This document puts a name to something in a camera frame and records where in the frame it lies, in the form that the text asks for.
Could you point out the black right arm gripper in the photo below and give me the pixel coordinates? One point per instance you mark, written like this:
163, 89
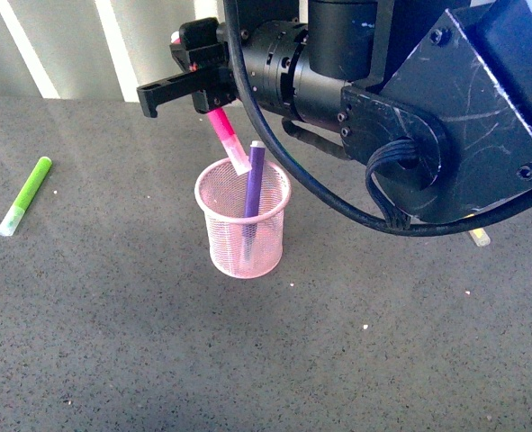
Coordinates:
274, 55

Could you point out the purple highlighter pen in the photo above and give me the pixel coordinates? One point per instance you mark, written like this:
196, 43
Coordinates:
252, 199

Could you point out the pink highlighter pen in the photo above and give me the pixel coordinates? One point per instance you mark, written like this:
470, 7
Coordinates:
230, 141

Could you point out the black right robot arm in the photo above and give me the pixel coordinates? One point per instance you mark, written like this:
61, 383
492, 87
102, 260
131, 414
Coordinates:
433, 98

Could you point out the pink mesh cup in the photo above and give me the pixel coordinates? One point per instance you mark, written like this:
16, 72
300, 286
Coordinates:
220, 194

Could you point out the white pleated curtain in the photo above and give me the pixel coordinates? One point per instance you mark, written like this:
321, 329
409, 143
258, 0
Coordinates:
98, 50

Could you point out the green highlighter pen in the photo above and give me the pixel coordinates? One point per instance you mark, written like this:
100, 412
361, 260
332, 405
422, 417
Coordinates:
24, 198

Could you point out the yellow highlighter pen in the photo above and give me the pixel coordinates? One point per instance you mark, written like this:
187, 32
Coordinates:
480, 237

